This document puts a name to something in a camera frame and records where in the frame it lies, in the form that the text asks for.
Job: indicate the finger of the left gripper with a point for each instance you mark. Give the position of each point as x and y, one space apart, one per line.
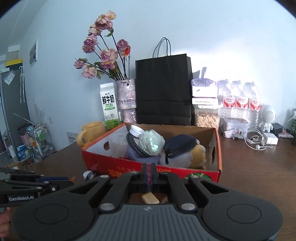
14 173
33 179

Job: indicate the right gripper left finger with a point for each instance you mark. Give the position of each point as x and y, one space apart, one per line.
120 189

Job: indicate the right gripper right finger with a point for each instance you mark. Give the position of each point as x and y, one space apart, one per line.
173 187

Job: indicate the iridescent bundle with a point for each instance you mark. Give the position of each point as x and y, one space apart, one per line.
151 142

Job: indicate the person left hand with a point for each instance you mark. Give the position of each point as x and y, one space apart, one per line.
5 219

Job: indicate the lavender knitted cloth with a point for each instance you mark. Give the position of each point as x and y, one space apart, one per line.
134 156

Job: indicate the orange cardboard box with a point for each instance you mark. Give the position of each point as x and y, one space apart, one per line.
110 154

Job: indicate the white yellow plush toy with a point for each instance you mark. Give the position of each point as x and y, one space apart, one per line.
193 159

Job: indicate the dark navy zip pouch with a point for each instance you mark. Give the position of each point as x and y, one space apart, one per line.
179 145

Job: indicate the white round jar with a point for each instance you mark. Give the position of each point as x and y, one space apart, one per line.
136 131

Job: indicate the white card with print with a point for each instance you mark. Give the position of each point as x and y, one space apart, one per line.
72 137

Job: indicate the yellow ceramic mug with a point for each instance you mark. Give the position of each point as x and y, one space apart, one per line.
90 132

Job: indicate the white green milk carton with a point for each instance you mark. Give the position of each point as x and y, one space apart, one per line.
109 105

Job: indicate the clear jar of seeds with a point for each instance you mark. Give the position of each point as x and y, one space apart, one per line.
207 116

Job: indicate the white decorated tin box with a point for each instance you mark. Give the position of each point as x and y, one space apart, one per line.
234 128

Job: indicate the white flat box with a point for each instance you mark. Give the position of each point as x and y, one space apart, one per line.
204 101

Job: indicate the purple wrapped vase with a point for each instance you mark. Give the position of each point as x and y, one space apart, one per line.
126 100

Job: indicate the black paper bag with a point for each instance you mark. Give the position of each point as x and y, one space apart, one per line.
163 88

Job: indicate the purple tissue pack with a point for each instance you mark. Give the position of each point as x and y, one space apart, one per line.
204 87

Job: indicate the pack of water bottles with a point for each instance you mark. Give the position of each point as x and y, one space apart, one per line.
239 101

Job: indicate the white power adapter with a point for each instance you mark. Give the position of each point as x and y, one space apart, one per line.
270 138

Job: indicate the white robot figurine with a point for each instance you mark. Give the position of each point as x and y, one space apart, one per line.
267 116

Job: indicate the black power adapter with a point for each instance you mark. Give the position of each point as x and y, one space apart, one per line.
277 129

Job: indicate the dried pink rose bouquet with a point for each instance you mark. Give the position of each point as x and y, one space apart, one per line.
113 57

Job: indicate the dark green bottle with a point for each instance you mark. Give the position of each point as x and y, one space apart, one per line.
293 123

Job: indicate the white wired earphones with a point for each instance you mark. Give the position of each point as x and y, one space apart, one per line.
254 139

